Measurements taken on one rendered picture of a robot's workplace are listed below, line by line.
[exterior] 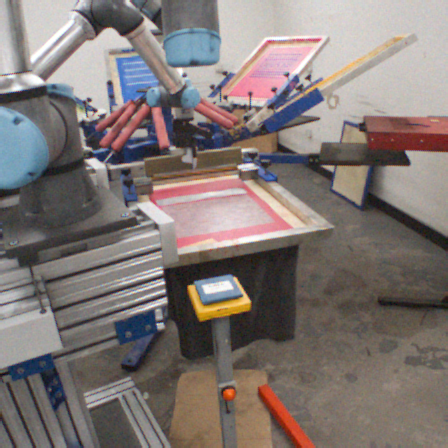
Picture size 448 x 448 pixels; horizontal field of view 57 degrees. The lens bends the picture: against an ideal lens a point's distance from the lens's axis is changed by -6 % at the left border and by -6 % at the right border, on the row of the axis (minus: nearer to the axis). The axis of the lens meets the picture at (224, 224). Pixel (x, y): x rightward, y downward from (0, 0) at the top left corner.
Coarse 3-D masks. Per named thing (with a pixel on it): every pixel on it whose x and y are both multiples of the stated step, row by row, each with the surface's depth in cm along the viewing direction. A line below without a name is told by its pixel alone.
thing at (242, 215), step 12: (228, 180) 188; (240, 180) 187; (204, 192) 175; (252, 192) 172; (216, 204) 162; (228, 204) 161; (240, 204) 160; (252, 204) 160; (264, 204) 159; (228, 216) 150; (240, 216) 150; (252, 216) 149; (264, 216) 149; (276, 216) 148; (228, 228) 141; (240, 228) 140; (252, 228) 140; (264, 228) 139; (276, 228) 139; (288, 228) 138
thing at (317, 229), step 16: (192, 176) 190; (208, 176) 192; (272, 192) 166; (288, 192) 159; (288, 208) 153; (304, 208) 144; (320, 224) 131; (224, 240) 125; (240, 240) 124; (256, 240) 124; (272, 240) 125; (288, 240) 126; (304, 240) 128; (320, 240) 130; (192, 256) 120; (208, 256) 121; (224, 256) 123
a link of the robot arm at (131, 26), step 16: (96, 0) 122; (112, 0) 121; (96, 16) 124; (112, 16) 122; (128, 16) 123; (128, 32) 126; (144, 32) 129; (144, 48) 132; (160, 48) 135; (160, 64) 137; (160, 80) 142; (176, 80) 143; (176, 96) 147; (192, 96) 147
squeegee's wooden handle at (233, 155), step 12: (156, 156) 174; (168, 156) 173; (180, 156) 174; (204, 156) 177; (216, 156) 178; (228, 156) 179; (240, 156) 181; (156, 168) 173; (168, 168) 174; (180, 168) 176; (192, 168) 177
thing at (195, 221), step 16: (160, 192) 179; (176, 192) 177; (192, 192) 176; (160, 208) 161; (176, 208) 160; (192, 208) 159; (208, 208) 158; (176, 224) 146; (192, 224) 146; (208, 224) 145; (192, 240) 134
